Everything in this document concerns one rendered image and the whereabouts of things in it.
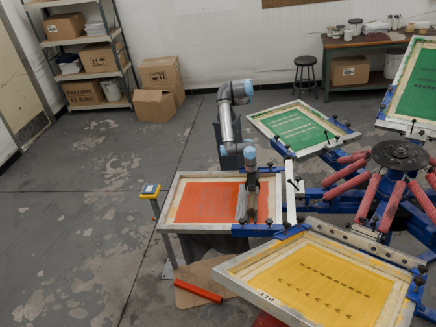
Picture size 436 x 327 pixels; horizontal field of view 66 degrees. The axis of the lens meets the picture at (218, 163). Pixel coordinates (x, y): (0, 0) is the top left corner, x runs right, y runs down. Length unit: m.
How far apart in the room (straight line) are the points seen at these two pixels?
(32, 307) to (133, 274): 0.89
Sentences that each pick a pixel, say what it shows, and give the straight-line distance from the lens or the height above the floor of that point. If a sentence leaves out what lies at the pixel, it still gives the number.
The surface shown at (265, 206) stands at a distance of 2.25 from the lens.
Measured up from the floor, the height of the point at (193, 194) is 0.95.
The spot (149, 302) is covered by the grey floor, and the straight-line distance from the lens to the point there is 3.11.
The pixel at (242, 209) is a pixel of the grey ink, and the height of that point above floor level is 0.96.
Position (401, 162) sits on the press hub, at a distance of 2.10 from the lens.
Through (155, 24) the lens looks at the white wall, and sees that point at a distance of 5.93.
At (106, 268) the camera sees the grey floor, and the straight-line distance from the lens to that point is 3.48.
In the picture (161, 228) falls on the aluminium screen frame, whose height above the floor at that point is 0.99.
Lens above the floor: 2.52
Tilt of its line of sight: 36 degrees down
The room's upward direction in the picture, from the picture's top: 9 degrees counter-clockwise
